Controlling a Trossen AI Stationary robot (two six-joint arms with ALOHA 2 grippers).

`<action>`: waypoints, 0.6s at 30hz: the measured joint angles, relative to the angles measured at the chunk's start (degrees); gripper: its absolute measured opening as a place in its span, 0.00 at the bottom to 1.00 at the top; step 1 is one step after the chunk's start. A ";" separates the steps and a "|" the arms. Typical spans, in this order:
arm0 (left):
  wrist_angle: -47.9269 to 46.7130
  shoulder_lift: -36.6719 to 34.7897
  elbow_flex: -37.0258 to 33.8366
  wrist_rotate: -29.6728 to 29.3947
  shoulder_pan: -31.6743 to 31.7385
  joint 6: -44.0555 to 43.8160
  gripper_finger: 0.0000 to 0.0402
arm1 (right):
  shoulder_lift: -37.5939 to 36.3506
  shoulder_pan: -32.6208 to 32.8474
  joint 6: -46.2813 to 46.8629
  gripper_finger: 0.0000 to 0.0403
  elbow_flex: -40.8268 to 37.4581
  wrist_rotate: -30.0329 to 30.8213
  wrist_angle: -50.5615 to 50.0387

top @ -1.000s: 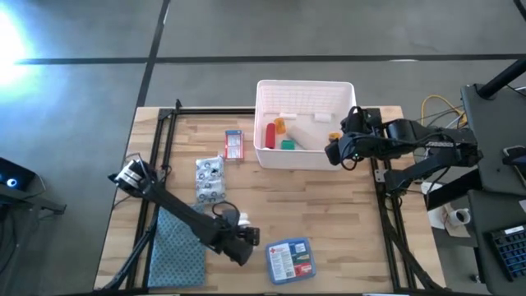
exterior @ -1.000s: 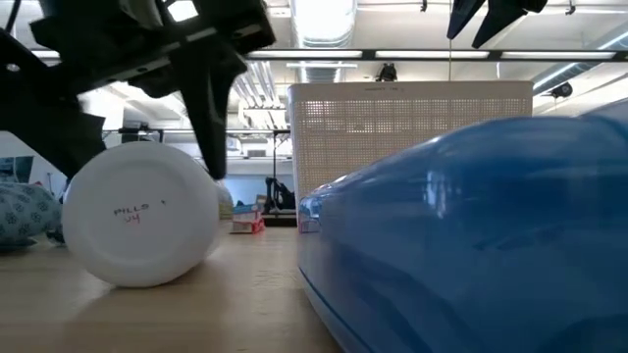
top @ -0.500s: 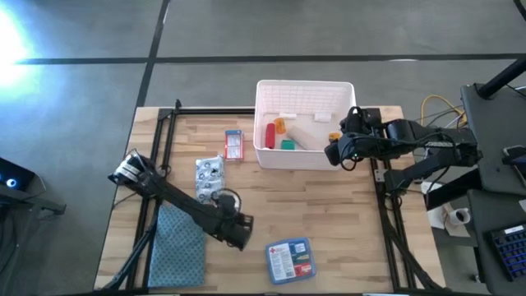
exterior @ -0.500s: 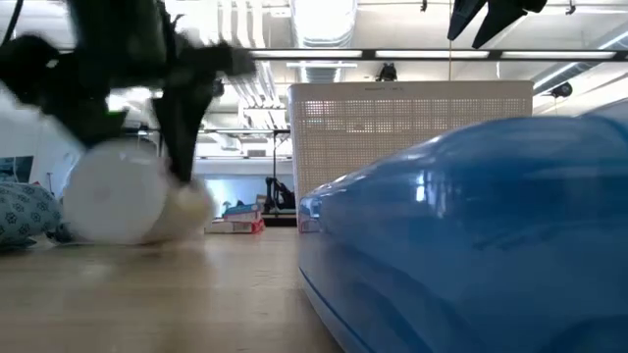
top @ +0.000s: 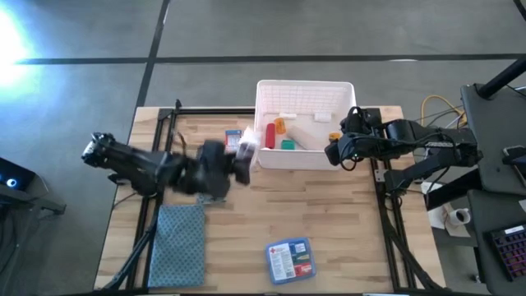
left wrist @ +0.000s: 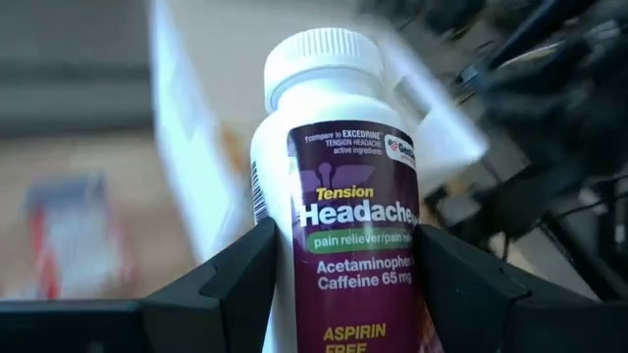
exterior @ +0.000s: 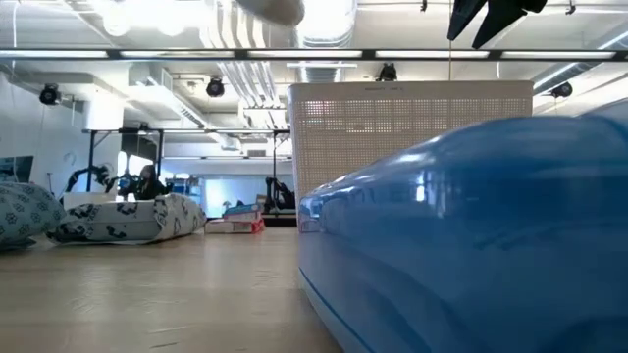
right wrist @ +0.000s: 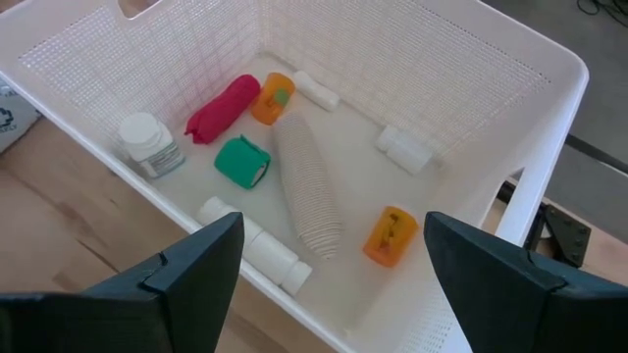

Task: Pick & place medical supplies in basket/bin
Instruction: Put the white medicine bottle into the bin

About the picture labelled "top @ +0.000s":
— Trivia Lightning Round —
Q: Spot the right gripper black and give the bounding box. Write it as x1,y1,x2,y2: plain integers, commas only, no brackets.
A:
325,105,387,167

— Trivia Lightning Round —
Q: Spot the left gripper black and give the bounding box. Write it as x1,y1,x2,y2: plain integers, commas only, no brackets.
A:
180,139,254,201

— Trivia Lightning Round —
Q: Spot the red oblong case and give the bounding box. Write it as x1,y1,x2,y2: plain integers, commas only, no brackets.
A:
265,122,277,150

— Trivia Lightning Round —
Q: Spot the blue first aid kit box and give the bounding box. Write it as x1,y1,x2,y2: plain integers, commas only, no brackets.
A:
265,237,317,286

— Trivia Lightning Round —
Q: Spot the white perforated plastic basket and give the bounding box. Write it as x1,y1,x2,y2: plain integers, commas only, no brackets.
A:
253,79,358,172

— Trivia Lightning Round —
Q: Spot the small blue red box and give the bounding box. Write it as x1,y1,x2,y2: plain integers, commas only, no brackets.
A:
224,129,243,153

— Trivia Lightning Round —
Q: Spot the silver packet with cross print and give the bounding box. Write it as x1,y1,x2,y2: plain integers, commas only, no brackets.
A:
196,192,227,206

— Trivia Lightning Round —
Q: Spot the blue dotted cloth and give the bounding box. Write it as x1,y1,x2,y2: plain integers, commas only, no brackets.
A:
146,204,206,289

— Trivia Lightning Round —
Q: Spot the white paper sheet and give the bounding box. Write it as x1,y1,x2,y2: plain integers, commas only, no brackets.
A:
422,183,472,238

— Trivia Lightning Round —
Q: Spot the white mug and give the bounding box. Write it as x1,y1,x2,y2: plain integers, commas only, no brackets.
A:
447,207,472,227

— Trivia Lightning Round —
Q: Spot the dark grey side desk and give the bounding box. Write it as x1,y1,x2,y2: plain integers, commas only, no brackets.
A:
459,81,526,296

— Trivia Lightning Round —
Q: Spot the black phone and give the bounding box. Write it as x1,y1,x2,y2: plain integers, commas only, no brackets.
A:
501,144,526,170

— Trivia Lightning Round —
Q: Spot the black round pole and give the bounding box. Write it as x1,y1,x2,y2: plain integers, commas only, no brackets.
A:
476,55,526,99

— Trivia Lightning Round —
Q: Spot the black backlit keyboard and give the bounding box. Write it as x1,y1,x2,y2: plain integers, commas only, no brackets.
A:
488,224,526,283

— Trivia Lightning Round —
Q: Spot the black device with blue light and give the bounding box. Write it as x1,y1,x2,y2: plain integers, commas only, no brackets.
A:
0,155,67,217

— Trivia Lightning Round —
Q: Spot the black metal rig frame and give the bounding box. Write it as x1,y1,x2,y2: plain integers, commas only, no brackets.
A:
100,98,445,293

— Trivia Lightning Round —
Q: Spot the yellow cable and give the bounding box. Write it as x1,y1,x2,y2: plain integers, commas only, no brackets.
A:
418,94,468,128

